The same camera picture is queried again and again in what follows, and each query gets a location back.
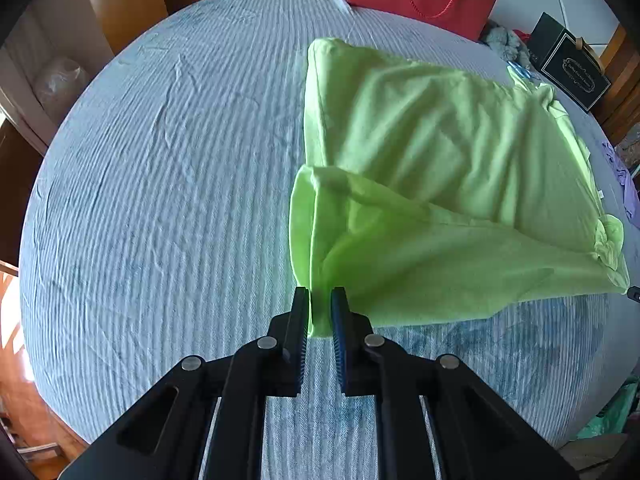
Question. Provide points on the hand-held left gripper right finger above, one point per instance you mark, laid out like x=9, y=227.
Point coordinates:
x=339, y=340

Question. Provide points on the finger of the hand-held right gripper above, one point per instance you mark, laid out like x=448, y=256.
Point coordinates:
x=634, y=292

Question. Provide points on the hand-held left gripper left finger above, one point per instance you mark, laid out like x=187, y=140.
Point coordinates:
x=301, y=340

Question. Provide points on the light green t-shirt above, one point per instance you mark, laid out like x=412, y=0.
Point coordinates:
x=430, y=200

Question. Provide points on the lilac cloth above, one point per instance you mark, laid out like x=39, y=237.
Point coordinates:
x=625, y=175

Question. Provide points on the green plastic bag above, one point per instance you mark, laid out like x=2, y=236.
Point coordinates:
x=607, y=412

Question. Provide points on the blue striped bed sheet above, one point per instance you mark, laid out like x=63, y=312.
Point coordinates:
x=175, y=200

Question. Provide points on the black gift bag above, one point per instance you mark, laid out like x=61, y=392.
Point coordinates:
x=567, y=60

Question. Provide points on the small blue item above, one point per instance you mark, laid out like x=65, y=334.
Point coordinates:
x=519, y=70

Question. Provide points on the grey plush toy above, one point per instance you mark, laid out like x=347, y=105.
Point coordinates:
x=505, y=42

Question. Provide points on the clear plastic bag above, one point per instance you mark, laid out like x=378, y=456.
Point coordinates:
x=59, y=82

